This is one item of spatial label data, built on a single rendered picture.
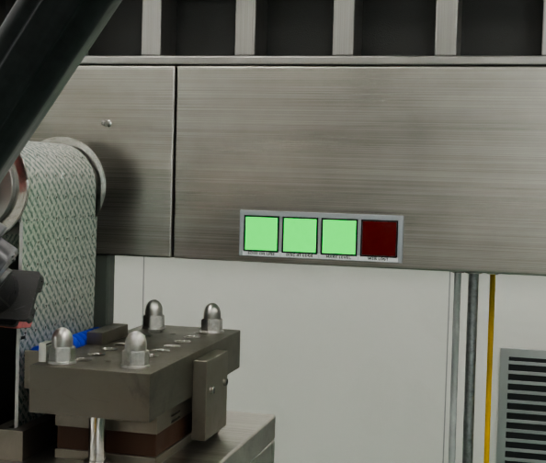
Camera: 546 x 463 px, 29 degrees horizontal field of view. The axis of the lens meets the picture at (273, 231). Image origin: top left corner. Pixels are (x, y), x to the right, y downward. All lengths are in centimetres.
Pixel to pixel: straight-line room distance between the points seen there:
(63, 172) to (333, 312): 257
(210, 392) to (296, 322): 257
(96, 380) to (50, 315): 19
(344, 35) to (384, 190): 24
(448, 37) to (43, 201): 62
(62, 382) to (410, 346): 272
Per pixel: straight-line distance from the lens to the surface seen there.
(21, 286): 135
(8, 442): 143
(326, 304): 400
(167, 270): 416
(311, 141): 161
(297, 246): 161
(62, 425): 143
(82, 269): 158
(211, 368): 148
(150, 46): 170
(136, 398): 132
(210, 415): 150
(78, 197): 157
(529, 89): 158
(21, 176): 140
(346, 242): 159
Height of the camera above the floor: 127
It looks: 3 degrees down
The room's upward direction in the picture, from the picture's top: 2 degrees clockwise
